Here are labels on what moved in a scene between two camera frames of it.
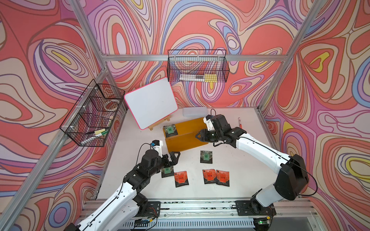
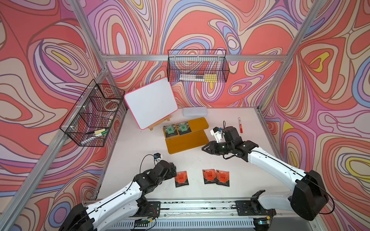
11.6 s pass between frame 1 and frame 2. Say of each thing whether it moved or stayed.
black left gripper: moved
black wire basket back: stayed
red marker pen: stayed
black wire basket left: stayed
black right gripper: moved
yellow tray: stayed
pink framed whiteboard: stayed
